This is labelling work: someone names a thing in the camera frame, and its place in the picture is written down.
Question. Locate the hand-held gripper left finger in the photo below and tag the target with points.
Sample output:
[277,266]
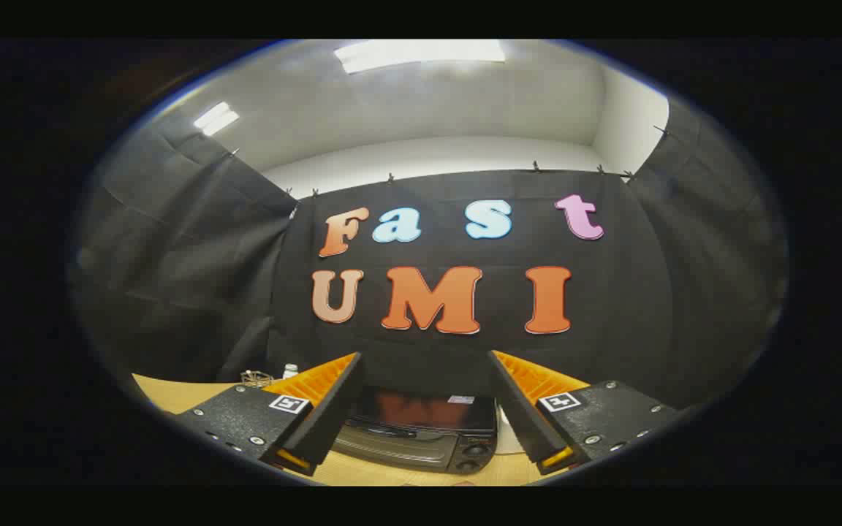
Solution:
[333,409]

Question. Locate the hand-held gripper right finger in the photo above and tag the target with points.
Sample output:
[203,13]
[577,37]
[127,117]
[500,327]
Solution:
[520,409]

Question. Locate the black toaster oven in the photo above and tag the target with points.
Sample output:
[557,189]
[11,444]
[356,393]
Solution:
[421,427]

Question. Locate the white bottle green label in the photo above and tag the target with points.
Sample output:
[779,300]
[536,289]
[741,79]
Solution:
[290,371]

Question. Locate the black backdrop cloth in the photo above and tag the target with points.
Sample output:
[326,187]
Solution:
[465,365]

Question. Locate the small ceiling light panel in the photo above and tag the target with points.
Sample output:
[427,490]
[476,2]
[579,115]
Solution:
[215,119]

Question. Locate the large ceiling light panel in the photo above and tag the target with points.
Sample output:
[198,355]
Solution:
[421,54]

